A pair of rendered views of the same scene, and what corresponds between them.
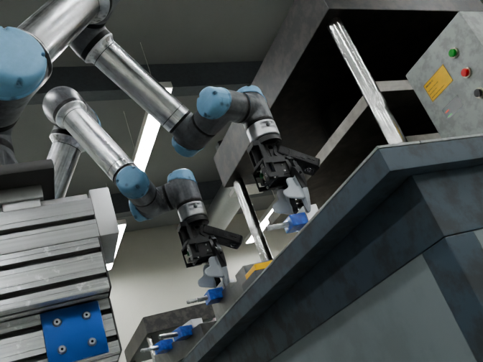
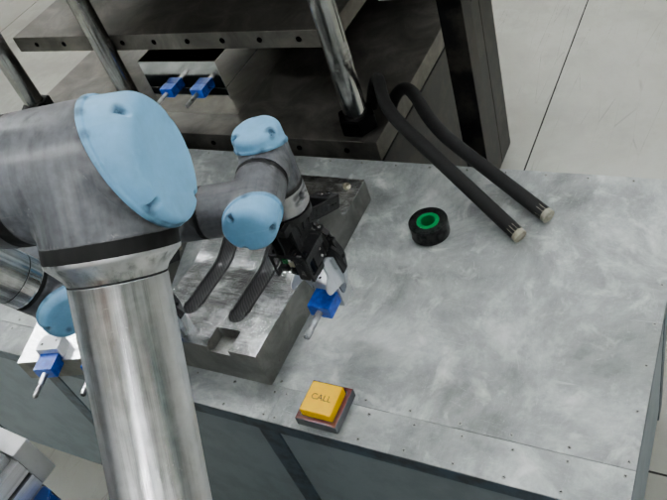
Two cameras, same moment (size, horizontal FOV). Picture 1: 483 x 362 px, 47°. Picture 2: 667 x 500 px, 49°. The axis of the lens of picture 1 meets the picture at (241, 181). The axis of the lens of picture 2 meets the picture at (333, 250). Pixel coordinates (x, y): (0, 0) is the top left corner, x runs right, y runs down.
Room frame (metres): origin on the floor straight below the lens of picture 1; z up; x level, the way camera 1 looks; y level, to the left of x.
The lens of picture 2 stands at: (0.35, 0.21, 1.86)
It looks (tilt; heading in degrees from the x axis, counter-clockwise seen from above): 43 degrees down; 338
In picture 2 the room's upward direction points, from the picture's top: 22 degrees counter-clockwise
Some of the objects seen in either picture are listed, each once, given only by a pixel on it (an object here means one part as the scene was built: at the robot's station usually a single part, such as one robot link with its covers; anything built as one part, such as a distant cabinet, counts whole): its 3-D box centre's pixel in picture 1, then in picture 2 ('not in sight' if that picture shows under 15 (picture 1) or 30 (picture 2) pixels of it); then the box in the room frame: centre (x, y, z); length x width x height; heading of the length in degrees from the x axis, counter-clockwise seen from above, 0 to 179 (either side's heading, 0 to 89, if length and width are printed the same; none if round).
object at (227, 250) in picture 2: not in sight; (245, 241); (1.45, -0.07, 0.92); 0.35 x 0.16 x 0.09; 119
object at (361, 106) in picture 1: (374, 158); not in sight; (2.43, -0.63, 1.51); 1.10 x 0.70 x 0.05; 29
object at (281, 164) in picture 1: (272, 163); (297, 237); (1.19, -0.08, 1.09); 0.09 x 0.08 x 0.12; 119
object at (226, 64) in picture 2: not in sight; (229, 38); (2.32, -0.53, 0.87); 0.50 x 0.27 x 0.17; 119
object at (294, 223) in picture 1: (291, 223); (322, 308); (1.18, -0.07, 0.93); 0.13 x 0.05 x 0.05; 119
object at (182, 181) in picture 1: (183, 190); not in sight; (1.39, 0.16, 1.20); 0.09 x 0.08 x 0.11; 89
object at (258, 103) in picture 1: (252, 110); (266, 159); (1.19, -0.09, 1.25); 0.09 x 0.08 x 0.11; 138
